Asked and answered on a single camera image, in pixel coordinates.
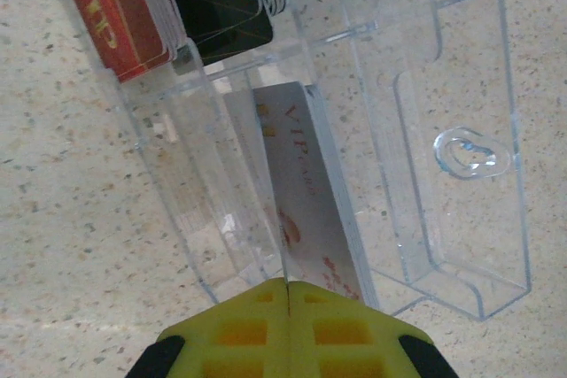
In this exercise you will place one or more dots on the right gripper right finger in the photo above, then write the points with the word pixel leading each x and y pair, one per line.
pixel 345 342

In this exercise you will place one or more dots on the white VIP card stack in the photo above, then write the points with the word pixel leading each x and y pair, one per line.
pixel 310 183

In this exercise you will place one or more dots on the black card stack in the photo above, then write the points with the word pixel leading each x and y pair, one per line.
pixel 212 6

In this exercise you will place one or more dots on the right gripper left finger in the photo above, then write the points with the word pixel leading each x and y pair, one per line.
pixel 239 342

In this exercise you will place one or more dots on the clear acrylic card stand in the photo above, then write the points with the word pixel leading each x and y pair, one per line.
pixel 469 227

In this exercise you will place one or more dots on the red card stack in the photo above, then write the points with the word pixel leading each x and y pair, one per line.
pixel 111 10

